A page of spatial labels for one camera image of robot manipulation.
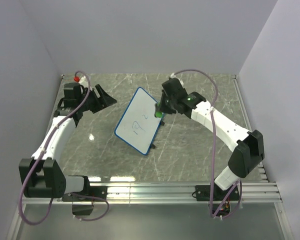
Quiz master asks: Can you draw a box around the aluminium rail frame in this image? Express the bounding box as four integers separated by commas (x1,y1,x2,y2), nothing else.
8,73,293,240

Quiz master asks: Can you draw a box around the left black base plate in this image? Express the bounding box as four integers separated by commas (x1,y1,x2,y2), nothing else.
61,185,108,202

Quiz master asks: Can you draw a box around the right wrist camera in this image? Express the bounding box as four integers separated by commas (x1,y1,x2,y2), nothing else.
169,72,184,87

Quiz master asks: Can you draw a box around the blue framed whiteboard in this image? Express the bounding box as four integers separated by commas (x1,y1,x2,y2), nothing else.
114,87,164,155

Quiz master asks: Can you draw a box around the green whiteboard eraser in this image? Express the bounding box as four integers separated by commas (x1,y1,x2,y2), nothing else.
154,102,163,119

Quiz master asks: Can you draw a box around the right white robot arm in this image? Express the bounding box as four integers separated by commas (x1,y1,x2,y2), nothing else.
155,77,265,200

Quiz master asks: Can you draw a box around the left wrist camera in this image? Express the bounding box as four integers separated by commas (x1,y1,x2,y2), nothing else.
73,76,90,88

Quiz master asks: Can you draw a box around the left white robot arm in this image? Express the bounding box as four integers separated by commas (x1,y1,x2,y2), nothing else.
18,82,117,201

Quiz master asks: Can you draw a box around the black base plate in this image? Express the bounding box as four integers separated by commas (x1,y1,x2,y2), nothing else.
61,185,108,202
191,184,240,202

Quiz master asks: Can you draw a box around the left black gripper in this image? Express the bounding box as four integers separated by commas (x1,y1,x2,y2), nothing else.
77,84,117,114

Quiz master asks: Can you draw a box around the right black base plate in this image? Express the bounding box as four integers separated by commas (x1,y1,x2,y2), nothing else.
191,184,240,202

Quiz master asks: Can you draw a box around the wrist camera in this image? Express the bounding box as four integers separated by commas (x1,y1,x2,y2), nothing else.
169,72,184,87
73,76,90,88

